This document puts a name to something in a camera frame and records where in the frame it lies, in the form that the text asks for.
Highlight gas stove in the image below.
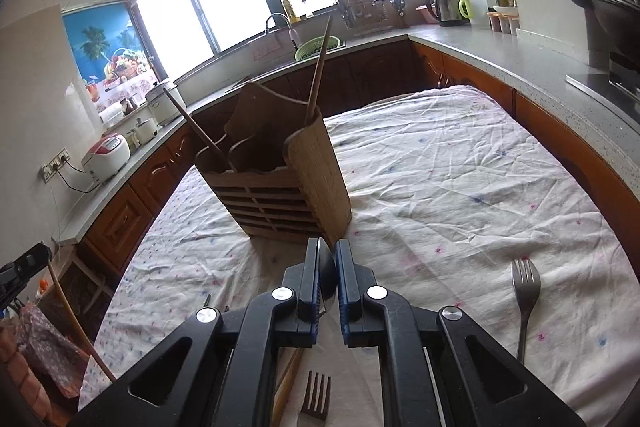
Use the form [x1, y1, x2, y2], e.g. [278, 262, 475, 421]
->
[565, 52, 640, 108]

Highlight wooden base cabinets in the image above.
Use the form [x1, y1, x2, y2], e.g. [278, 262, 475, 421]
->
[80, 39, 640, 278]

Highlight metal fork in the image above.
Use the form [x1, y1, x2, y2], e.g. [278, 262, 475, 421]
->
[297, 371, 332, 427]
[511, 258, 542, 365]

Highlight curved wooden chair rail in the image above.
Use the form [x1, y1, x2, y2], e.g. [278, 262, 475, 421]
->
[46, 257, 118, 383]

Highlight white floral tablecloth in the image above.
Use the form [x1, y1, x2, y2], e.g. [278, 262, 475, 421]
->
[77, 84, 640, 427]

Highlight patterned cloth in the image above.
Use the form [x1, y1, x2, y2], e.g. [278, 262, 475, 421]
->
[15, 302, 91, 398]

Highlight white jug with green handle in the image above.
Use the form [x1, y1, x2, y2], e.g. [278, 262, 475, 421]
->
[459, 0, 490, 28]

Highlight large white rice cooker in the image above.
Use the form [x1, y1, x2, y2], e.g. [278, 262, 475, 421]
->
[145, 79, 187, 126]

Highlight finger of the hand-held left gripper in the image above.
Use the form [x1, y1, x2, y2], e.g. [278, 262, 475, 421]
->
[0, 243, 53, 290]

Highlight metal spoon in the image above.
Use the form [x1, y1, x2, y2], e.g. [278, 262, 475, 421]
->
[314, 237, 338, 315]

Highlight white paper towel roll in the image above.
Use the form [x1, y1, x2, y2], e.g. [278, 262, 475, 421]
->
[100, 102, 126, 125]

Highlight wall socket strip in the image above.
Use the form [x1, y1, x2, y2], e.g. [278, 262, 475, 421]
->
[41, 149, 70, 182]

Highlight wooden dish rack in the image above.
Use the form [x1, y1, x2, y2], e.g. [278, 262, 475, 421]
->
[332, 0, 393, 38]

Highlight grey kitchen countertop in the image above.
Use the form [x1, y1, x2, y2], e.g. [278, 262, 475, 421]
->
[52, 27, 640, 248]

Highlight beach and fruit print blind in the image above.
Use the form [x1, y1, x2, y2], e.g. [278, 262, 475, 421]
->
[61, 2, 160, 118]

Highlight black wok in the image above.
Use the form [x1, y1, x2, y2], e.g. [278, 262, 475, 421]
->
[517, 0, 640, 58]

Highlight steel electric kettle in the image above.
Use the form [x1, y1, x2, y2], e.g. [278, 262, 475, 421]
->
[424, 0, 461, 28]

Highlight green plastic basket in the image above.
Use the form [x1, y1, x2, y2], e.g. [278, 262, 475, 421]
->
[295, 36, 343, 60]

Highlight chrome sink faucet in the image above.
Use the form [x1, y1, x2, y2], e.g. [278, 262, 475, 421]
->
[264, 13, 301, 52]

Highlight black power cable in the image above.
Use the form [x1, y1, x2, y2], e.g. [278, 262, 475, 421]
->
[50, 162, 98, 195]

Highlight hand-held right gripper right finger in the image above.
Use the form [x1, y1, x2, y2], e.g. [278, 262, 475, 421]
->
[334, 239, 588, 427]

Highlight small white cooker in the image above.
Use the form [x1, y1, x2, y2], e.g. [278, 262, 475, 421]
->
[125, 117, 160, 148]

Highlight red and white rice cooker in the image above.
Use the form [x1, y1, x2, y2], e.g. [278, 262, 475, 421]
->
[81, 133, 132, 182]

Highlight spice jar set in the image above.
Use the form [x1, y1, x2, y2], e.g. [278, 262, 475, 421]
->
[487, 9, 521, 35]

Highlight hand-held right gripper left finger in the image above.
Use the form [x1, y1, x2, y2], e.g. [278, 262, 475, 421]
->
[67, 237, 323, 427]

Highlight wooden utensil holder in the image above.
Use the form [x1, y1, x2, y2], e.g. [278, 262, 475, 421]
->
[194, 82, 355, 248]

